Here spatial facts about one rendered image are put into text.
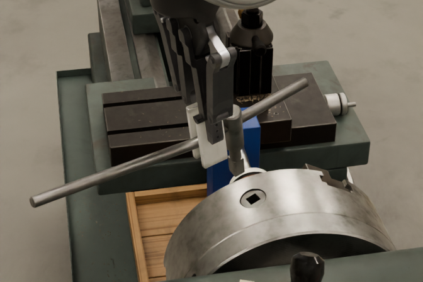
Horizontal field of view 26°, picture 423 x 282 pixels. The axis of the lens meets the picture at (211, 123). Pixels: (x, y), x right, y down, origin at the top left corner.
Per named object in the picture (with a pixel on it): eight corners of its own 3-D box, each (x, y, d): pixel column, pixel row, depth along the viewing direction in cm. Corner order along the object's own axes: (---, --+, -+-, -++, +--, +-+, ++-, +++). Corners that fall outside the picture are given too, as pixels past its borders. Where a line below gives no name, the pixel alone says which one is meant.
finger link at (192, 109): (188, 109, 97) (185, 106, 98) (196, 160, 101) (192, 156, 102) (213, 99, 98) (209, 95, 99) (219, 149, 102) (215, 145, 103)
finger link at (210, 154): (218, 104, 97) (221, 107, 97) (225, 155, 101) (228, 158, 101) (193, 114, 96) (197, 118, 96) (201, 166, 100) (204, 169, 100)
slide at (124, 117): (335, 141, 176) (337, 123, 173) (111, 167, 170) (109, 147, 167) (310, 89, 190) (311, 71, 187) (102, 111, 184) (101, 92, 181)
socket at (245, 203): (262, 201, 119) (257, 186, 118) (276, 214, 117) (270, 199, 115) (241, 213, 119) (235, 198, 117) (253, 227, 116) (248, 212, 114)
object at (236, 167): (239, 160, 109) (234, 99, 100) (250, 172, 108) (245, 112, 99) (224, 169, 108) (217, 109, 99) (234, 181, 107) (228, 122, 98)
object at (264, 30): (277, 46, 167) (278, 32, 165) (234, 51, 165) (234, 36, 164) (267, 24, 173) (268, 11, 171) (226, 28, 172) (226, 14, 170)
